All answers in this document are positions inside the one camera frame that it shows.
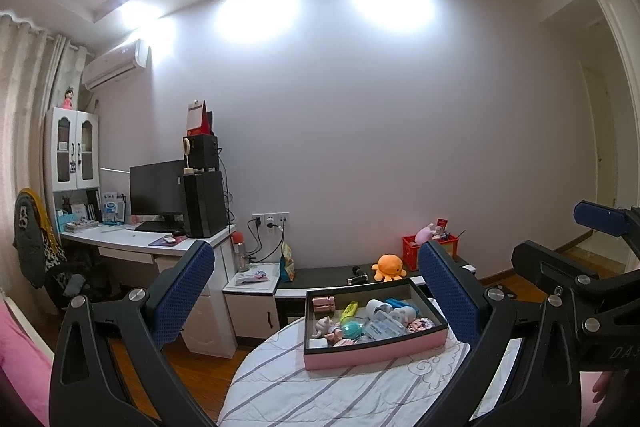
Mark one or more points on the white hutch cabinet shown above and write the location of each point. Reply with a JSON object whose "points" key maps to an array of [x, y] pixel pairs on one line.
{"points": [[72, 157]]}

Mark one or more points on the rose gold cylinder box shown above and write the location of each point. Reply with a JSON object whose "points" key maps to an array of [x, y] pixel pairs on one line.
{"points": [[324, 304]]}

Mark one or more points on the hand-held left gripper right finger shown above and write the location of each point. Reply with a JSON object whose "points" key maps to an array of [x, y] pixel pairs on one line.
{"points": [[450, 292]]}

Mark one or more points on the blue yellow snack bag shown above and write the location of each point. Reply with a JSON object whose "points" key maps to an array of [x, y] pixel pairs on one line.
{"points": [[287, 264]]}

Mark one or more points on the white wall outlet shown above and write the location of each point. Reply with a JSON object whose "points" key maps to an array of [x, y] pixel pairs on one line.
{"points": [[270, 220]]}

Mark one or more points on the red plastic crate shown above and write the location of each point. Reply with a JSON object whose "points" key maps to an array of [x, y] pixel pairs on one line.
{"points": [[411, 254]]}

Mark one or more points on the beige curtain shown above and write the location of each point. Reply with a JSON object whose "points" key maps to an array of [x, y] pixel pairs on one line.
{"points": [[25, 132]]}

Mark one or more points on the white animal figurine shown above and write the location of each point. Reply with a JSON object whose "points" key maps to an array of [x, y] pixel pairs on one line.
{"points": [[404, 316]]}

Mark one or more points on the yellow green marker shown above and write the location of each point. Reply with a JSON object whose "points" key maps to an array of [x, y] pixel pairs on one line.
{"points": [[350, 311]]}

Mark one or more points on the black speaker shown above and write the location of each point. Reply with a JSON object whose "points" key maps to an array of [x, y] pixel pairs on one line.
{"points": [[204, 153]]}

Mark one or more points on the small wooden desk ornament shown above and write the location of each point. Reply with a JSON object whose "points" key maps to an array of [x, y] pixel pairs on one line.
{"points": [[187, 154]]}

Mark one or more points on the blue white box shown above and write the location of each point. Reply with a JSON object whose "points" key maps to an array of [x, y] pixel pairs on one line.
{"points": [[112, 213]]}

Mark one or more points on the white door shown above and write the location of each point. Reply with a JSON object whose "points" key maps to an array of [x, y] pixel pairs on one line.
{"points": [[607, 132]]}

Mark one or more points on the black low cabinet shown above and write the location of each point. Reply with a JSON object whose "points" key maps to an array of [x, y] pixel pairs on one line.
{"points": [[320, 279]]}

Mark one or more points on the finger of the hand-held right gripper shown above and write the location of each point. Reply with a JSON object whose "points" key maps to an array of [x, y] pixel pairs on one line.
{"points": [[540, 262], [600, 217]]}

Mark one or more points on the white desk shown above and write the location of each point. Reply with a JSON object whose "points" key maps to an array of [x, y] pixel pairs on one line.
{"points": [[125, 244]]}

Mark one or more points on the pink plush toy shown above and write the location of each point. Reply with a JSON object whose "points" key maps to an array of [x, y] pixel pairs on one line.
{"points": [[425, 234]]}

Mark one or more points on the office chair with clothes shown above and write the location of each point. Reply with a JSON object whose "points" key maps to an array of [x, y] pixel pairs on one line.
{"points": [[40, 247]]}

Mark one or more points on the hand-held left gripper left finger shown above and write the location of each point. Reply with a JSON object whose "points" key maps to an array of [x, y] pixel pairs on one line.
{"points": [[182, 292]]}

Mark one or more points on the pink patterned toy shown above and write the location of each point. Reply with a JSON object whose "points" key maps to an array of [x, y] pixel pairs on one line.
{"points": [[421, 324]]}

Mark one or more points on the white striped bedsheet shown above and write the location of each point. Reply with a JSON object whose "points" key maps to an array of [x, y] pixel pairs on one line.
{"points": [[350, 397]]}

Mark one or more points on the white nightstand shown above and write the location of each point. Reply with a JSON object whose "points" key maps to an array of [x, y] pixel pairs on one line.
{"points": [[250, 312]]}

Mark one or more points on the pink storage box black rim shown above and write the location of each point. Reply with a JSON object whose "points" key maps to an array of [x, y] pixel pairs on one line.
{"points": [[370, 354]]}

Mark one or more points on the teal capsule ball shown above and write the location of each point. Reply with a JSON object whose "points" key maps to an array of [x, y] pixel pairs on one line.
{"points": [[353, 329]]}

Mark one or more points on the red desk calendar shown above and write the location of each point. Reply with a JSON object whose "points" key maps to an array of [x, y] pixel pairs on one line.
{"points": [[200, 119]]}

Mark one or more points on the small doll figure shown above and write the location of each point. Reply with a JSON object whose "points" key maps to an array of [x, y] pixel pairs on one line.
{"points": [[68, 98]]}

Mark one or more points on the black computer tower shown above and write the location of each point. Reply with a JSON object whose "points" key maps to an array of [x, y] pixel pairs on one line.
{"points": [[205, 204]]}

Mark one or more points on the white air conditioner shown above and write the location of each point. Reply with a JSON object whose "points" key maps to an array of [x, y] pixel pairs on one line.
{"points": [[115, 64]]}

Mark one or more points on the purple mouse pad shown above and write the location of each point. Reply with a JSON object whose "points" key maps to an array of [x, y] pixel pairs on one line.
{"points": [[167, 241]]}

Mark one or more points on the orange octopus plush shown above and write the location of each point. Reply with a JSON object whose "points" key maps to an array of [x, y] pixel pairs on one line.
{"points": [[389, 268]]}

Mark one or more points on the black computer monitor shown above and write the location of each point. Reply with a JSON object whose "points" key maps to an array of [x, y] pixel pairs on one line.
{"points": [[156, 189]]}

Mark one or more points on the water bottle orange lid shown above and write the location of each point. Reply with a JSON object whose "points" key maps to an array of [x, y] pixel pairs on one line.
{"points": [[241, 254]]}

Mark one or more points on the pink packet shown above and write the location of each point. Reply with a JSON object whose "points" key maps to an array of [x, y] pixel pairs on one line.
{"points": [[251, 278]]}

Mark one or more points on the person's right hand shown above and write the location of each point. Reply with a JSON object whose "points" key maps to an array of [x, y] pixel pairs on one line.
{"points": [[605, 388]]}

